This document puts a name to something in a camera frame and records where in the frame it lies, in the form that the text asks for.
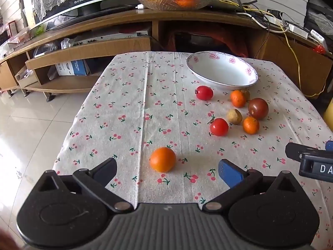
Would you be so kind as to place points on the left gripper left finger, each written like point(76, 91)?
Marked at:
point(94, 182)

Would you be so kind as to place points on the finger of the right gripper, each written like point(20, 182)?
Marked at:
point(295, 150)
point(329, 146)

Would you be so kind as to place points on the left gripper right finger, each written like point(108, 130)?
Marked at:
point(241, 183)

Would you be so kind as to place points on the small tangerine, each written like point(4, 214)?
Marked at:
point(251, 125)
point(238, 99)

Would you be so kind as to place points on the dark red tomato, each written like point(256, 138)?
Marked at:
point(258, 108)

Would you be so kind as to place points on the red tomato front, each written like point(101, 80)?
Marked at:
point(219, 127)

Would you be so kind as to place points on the yellowish brown kiwi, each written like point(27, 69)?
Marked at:
point(234, 116)

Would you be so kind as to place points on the large orange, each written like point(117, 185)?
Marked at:
point(162, 159)

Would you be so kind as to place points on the dark brown round fruit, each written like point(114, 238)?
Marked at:
point(246, 94)

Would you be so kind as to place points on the yellow trash bin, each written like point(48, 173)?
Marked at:
point(328, 115)

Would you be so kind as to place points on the cherry print tablecloth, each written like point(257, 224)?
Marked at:
point(146, 100)

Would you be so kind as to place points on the small red toy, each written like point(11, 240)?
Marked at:
point(320, 49)

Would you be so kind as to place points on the white floral porcelain bowl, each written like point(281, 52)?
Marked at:
point(222, 71)

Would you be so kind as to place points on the blue white box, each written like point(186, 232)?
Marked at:
point(73, 68)

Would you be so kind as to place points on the white power strip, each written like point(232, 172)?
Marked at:
point(298, 30)

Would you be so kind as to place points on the wooden tv stand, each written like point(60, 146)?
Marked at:
point(295, 55)

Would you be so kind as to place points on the red plastic bag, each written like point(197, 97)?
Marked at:
point(196, 40)

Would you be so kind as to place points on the silver media player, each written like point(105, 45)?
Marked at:
point(106, 35)

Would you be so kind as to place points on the black television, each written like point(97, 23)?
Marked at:
point(75, 11)

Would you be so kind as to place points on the glass fruit dish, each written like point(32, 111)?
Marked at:
point(174, 5)

